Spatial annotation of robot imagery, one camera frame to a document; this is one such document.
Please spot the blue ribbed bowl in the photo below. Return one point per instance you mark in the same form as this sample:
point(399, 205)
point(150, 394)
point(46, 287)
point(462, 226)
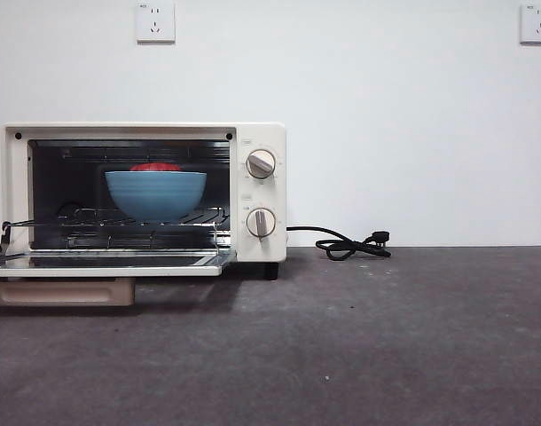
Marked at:
point(155, 195)

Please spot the red apple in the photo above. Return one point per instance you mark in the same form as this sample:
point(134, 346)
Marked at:
point(157, 168)

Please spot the oven timer knob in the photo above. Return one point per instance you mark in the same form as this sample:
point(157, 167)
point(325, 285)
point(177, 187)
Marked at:
point(261, 223)

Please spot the oven temperature knob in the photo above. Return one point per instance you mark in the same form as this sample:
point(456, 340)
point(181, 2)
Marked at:
point(261, 163)

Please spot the cream Toshiba toaster oven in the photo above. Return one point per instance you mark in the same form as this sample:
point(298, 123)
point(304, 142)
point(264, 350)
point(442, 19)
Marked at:
point(261, 133)

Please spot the white wall socket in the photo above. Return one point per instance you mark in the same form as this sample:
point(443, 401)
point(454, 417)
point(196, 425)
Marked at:
point(537, 24)
point(155, 24)

